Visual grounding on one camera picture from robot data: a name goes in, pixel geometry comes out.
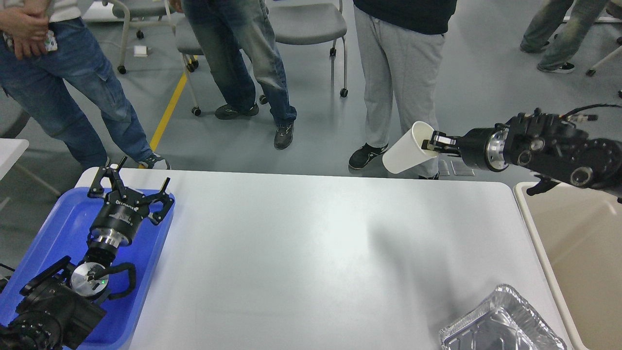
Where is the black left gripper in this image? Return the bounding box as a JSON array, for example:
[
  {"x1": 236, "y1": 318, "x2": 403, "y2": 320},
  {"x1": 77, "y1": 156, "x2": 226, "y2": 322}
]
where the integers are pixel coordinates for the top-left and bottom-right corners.
[{"x1": 88, "y1": 157, "x2": 175, "y2": 245}]

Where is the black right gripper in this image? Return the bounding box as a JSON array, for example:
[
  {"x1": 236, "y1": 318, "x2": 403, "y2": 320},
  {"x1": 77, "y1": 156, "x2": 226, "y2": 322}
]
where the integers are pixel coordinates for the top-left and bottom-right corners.
[{"x1": 421, "y1": 128, "x2": 508, "y2": 172}]

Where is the white paper cup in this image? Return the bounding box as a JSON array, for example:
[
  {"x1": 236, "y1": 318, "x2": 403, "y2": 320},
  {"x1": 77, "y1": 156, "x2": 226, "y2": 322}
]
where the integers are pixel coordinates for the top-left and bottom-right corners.
[{"x1": 382, "y1": 121, "x2": 438, "y2": 174}]

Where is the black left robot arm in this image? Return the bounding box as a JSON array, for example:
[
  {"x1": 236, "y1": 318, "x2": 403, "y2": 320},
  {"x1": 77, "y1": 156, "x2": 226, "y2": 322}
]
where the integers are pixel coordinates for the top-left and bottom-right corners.
[{"x1": 1, "y1": 168, "x2": 174, "y2": 350}]

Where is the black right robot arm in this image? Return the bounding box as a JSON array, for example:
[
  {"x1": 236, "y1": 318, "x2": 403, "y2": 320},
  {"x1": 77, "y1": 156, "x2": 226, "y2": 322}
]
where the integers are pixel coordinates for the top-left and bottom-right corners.
[{"x1": 419, "y1": 107, "x2": 622, "y2": 198}]

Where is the blue plastic tray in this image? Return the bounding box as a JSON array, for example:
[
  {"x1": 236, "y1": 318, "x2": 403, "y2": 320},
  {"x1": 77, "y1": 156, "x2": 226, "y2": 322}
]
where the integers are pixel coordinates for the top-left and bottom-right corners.
[{"x1": 0, "y1": 188, "x2": 174, "y2": 350}]

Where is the person in grey sweatpants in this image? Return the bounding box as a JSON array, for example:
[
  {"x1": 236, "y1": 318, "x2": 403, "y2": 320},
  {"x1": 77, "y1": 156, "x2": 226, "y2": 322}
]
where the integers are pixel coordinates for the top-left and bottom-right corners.
[{"x1": 348, "y1": 0, "x2": 457, "y2": 169}]

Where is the white side table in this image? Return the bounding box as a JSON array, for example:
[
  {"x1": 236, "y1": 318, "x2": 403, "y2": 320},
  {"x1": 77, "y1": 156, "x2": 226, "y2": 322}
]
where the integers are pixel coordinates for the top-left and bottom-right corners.
[{"x1": 0, "y1": 139, "x2": 62, "y2": 212}]

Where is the white power adapter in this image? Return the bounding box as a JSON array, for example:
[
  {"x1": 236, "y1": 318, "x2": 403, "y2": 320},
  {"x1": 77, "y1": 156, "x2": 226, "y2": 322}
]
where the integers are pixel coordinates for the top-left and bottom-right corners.
[{"x1": 133, "y1": 46, "x2": 149, "y2": 58}]

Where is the beige plastic bin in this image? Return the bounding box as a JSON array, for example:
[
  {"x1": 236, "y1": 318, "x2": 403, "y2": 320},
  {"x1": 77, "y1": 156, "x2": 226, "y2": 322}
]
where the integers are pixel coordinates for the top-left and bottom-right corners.
[{"x1": 515, "y1": 182, "x2": 622, "y2": 350}]

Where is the person in blue jeans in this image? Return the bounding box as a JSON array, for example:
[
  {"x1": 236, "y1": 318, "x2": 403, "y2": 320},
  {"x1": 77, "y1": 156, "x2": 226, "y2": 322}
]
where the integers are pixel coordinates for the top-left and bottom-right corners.
[{"x1": 0, "y1": 0, "x2": 170, "y2": 169}]

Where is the grey chair middle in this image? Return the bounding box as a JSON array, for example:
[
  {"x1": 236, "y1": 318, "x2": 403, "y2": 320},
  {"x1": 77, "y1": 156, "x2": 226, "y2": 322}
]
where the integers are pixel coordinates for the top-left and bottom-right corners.
[{"x1": 164, "y1": 0, "x2": 269, "y2": 118}]

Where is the grey chair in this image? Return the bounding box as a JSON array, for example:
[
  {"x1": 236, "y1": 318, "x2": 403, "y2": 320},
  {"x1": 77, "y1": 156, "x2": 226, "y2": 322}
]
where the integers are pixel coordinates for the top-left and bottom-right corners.
[
  {"x1": 269, "y1": 0, "x2": 348, "y2": 98},
  {"x1": 102, "y1": 0, "x2": 176, "y2": 74},
  {"x1": 164, "y1": 0, "x2": 269, "y2": 118}
]

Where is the person in olive trousers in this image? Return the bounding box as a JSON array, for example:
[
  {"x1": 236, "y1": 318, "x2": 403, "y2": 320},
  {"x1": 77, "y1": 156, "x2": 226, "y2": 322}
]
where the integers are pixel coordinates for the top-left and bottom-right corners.
[{"x1": 519, "y1": 0, "x2": 608, "y2": 74}]

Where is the grey chair left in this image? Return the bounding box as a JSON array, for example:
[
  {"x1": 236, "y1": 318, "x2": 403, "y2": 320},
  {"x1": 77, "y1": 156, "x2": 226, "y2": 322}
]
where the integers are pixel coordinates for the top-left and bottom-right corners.
[{"x1": 102, "y1": 0, "x2": 176, "y2": 74}]

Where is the aluminium foil tray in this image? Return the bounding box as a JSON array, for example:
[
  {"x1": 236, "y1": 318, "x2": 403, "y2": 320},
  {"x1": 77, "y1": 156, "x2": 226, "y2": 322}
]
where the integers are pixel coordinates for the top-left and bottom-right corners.
[{"x1": 439, "y1": 284, "x2": 567, "y2": 350}]

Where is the person in faded jeans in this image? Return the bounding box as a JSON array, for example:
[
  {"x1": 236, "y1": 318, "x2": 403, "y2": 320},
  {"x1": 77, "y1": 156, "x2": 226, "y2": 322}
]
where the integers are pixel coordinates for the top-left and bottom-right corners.
[{"x1": 180, "y1": 0, "x2": 297, "y2": 150}]

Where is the grey chair right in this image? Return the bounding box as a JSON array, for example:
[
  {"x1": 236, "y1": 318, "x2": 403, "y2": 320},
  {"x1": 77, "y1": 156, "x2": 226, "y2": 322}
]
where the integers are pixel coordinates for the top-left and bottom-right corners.
[{"x1": 269, "y1": 0, "x2": 348, "y2": 98}]

